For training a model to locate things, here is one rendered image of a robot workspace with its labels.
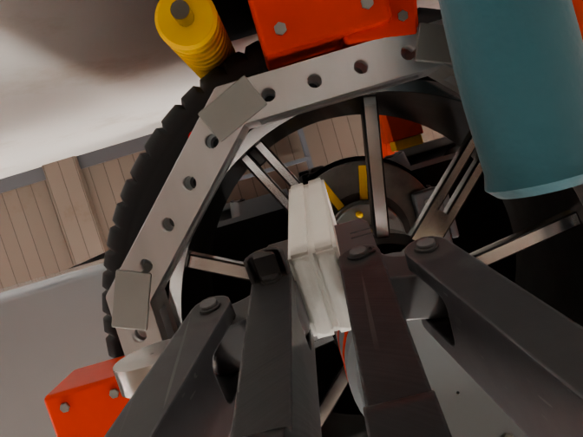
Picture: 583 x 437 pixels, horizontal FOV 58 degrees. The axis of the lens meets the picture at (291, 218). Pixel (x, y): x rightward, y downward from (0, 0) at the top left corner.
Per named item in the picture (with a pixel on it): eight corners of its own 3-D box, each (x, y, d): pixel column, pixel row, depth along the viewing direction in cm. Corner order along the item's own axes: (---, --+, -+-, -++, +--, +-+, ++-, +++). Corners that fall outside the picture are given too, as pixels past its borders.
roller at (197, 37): (197, 58, 75) (209, 97, 76) (137, -15, 46) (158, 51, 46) (236, 46, 75) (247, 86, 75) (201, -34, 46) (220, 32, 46)
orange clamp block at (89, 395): (150, 346, 58) (73, 368, 58) (128, 374, 50) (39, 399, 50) (169, 405, 59) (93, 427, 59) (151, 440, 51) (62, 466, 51)
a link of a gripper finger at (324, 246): (311, 251, 15) (336, 244, 15) (304, 180, 22) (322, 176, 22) (337, 335, 16) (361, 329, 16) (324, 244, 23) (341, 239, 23)
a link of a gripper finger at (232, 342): (311, 355, 15) (210, 381, 15) (306, 271, 19) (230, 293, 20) (296, 309, 14) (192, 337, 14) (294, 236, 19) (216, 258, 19)
